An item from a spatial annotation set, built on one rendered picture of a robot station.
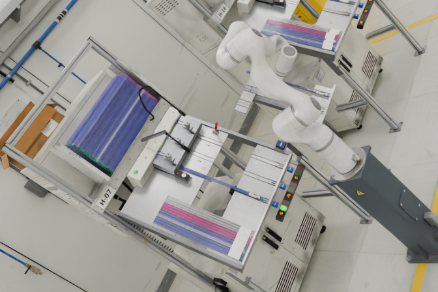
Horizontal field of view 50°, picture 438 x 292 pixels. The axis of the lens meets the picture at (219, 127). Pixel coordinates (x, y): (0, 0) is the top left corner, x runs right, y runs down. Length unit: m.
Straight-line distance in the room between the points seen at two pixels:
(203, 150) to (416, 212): 1.14
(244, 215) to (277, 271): 0.58
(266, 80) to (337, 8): 1.45
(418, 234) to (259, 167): 0.85
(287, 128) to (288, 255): 1.14
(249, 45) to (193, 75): 2.78
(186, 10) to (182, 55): 1.46
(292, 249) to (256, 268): 0.30
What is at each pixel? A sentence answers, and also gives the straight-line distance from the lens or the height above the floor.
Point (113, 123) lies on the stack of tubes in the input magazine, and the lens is 2.57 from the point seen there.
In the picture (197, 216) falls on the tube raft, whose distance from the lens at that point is 2.45.
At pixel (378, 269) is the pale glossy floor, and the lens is 2.82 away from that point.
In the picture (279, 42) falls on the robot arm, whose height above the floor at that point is 1.20.
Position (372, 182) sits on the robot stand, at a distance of 2.23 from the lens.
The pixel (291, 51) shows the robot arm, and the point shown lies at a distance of 2.37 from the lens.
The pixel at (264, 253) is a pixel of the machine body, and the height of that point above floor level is 0.40.
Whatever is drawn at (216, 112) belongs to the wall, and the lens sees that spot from 4.75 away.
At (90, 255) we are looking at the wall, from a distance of 4.08.
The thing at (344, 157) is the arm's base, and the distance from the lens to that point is 2.16.
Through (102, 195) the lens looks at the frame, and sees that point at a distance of 2.53.
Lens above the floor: 2.01
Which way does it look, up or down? 21 degrees down
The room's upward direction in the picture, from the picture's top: 50 degrees counter-clockwise
